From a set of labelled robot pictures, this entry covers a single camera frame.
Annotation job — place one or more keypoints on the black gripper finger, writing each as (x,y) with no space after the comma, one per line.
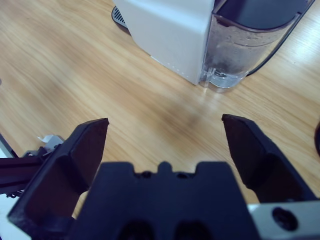
(265,162)
(75,155)

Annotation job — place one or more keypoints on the white capsule coffee machine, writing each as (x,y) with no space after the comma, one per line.
(175,32)

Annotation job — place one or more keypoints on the white paper tab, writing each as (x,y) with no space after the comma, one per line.
(46,138)

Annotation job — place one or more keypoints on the black capsule holder with rods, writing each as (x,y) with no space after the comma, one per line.
(317,140)

